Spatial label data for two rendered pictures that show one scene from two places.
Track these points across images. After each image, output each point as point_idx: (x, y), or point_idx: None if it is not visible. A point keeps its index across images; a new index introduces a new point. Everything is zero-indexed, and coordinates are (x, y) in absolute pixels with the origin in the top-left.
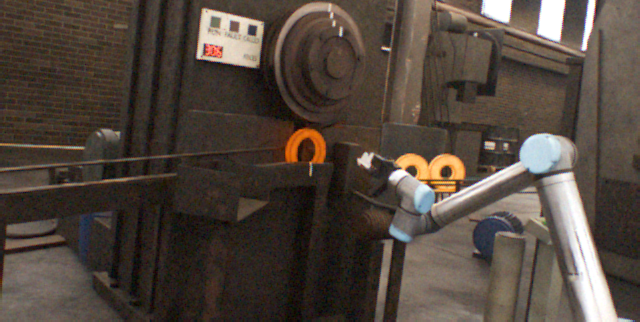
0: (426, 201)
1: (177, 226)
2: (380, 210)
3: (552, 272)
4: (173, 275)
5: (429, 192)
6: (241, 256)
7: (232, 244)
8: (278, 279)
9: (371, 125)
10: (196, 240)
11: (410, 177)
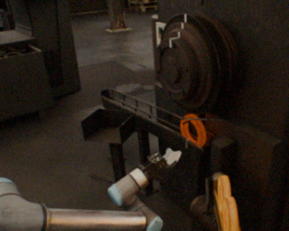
0: (111, 197)
1: (139, 137)
2: (211, 206)
3: None
4: (141, 157)
5: (109, 192)
6: (180, 173)
7: (114, 153)
8: None
9: (280, 138)
10: (162, 150)
11: (127, 177)
